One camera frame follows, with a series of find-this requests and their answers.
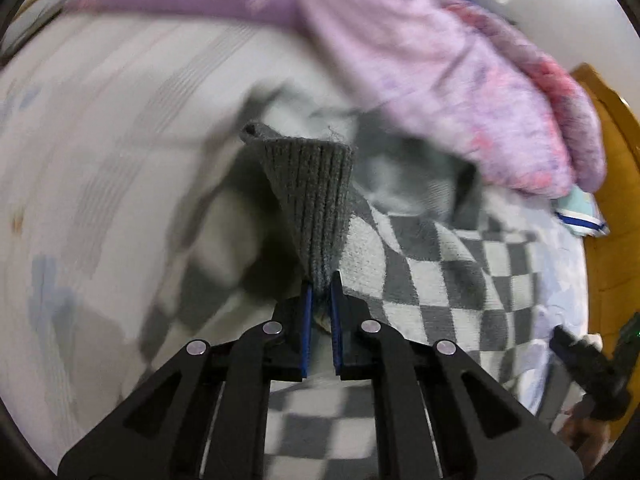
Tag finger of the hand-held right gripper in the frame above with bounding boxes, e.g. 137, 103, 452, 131
549, 326, 610, 386

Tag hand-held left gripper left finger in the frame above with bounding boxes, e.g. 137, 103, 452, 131
57, 280, 313, 480

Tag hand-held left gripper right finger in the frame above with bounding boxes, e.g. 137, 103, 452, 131
330, 271, 585, 480

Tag grey checkered sweater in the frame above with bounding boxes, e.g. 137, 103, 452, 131
120, 82, 551, 480

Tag person's right hand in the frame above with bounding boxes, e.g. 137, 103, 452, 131
560, 395, 613, 471

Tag teal striped pillow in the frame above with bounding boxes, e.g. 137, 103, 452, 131
552, 185, 611, 238

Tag wooden headboard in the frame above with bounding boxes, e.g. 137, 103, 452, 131
570, 62, 640, 351

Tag purple floral quilt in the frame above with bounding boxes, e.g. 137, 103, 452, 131
65, 0, 608, 198

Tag printed bed sheet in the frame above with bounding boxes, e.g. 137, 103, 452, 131
0, 10, 591, 476

